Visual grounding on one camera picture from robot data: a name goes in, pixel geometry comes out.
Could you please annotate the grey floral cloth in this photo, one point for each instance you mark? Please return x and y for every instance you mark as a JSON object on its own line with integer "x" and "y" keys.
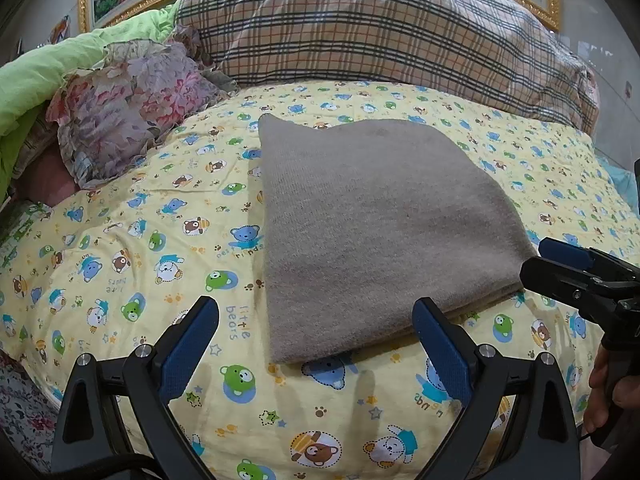
{"x": 25, "y": 410}

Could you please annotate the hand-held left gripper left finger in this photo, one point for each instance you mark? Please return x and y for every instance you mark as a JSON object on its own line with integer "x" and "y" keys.
{"x": 185, "y": 355}

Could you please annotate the plaid pillow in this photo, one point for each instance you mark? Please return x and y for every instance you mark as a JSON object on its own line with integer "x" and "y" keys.
{"x": 375, "y": 30}

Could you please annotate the person's right hand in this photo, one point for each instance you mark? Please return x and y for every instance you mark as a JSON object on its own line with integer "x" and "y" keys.
{"x": 625, "y": 392}

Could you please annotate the grey knit cloth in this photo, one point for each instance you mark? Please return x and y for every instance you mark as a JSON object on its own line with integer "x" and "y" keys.
{"x": 380, "y": 220}

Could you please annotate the floral ruffled pillow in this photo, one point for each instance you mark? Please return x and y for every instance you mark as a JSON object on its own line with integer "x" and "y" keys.
{"x": 130, "y": 100}

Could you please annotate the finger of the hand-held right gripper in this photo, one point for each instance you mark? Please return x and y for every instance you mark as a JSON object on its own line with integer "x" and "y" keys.
{"x": 565, "y": 254}
{"x": 550, "y": 277}

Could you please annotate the green blanket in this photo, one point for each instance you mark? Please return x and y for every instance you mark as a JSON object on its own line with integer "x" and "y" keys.
{"x": 30, "y": 75}

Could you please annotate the pink cloth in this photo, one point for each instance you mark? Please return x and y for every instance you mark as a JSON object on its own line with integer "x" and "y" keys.
{"x": 50, "y": 180}

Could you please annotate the yellow bear print bedsheet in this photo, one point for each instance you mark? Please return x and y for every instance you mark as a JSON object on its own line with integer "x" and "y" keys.
{"x": 150, "y": 200}

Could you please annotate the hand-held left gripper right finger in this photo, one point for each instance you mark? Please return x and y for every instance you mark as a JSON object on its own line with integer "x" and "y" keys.
{"x": 445, "y": 355}

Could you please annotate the teal cloth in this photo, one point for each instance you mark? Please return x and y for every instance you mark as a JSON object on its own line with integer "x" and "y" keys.
{"x": 617, "y": 177}

